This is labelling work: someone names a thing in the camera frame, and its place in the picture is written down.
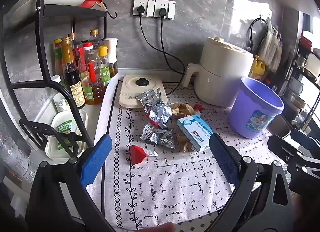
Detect small white cap jar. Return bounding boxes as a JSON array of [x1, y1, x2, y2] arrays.
[[51, 75, 69, 113]]

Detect metal storage shelf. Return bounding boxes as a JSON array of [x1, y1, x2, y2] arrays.
[[277, 12, 320, 136]]

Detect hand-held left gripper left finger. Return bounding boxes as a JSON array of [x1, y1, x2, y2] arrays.
[[25, 134, 115, 232]]

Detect red packet on rack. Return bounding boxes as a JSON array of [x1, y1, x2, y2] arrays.
[[77, 0, 105, 11]]

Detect person's left hand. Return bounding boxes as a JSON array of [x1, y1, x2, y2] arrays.
[[144, 223, 176, 232]]

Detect clear plastic bottle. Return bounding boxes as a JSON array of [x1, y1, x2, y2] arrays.
[[0, 134, 38, 185]]

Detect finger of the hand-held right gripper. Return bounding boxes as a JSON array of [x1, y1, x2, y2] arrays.
[[291, 129, 320, 148], [267, 134, 302, 164]]

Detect clear gold cap bottle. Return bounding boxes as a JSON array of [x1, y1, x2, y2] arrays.
[[87, 29, 103, 48]]

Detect hanging plastic bags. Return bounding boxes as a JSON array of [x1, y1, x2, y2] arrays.
[[257, 19, 284, 73]]

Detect dark soy sauce bottle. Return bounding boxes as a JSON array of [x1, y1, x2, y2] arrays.
[[61, 36, 87, 110]]

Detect black kettle base cable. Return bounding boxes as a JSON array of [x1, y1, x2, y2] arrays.
[[139, 13, 185, 97]]

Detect white patterned table mat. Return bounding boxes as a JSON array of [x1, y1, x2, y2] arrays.
[[93, 74, 283, 230]]

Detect white green label plastic container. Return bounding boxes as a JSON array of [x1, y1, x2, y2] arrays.
[[45, 109, 89, 161]]

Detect cream kettle base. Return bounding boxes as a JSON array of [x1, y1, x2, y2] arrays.
[[118, 74, 169, 109]]

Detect black air fryer cable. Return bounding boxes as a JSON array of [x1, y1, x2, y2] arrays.
[[160, 17, 187, 75]]

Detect red triangular sachet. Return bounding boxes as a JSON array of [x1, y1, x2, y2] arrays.
[[130, 144, 158, 165]]

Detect red cap cooking oil bottle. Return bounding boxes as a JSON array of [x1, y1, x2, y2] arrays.
[[78, 42, 106, 106]]

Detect red lidded pot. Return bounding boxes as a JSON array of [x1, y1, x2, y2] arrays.
[[300, 31, 313, 53]]

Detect white storage box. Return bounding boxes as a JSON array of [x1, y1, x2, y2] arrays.
[[306, 53, 320, 77]]

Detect white top oil sprayer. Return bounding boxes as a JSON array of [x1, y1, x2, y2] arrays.
[[103, 37, 119, 78]]

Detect gold cap red label bottle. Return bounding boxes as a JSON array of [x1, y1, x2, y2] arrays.
[[68, 32, 85, 73]]

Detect yellow cap green label bottle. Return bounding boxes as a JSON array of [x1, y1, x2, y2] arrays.
[[98, 45, 112, 88]]

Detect crumpled brown paper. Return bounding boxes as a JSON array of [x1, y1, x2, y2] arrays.
[[175, 134, 198, 153], [170, 102, 196, 118]]

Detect cream air fryer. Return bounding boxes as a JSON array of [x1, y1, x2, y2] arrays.
[[181, 36, 254, 108]]

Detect blue white medicine box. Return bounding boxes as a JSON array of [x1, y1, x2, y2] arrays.
[[177, 114, 218, 153]]

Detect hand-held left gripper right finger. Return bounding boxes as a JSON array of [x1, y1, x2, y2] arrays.
[[209, 133, 293, 232]]

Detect yellow detergent bottle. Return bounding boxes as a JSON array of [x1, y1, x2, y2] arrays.
[[248, 54, 268, 82]]

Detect black metal kitchen rack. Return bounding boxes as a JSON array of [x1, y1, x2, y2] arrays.
[[0, 0, 118, 165]]

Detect hanging black cable loop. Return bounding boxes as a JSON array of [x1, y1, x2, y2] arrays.
[[247, 18, 269, 55]]

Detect purple plastic bucket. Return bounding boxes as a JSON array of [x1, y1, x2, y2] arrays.
[[228, 76, 285, 139]]

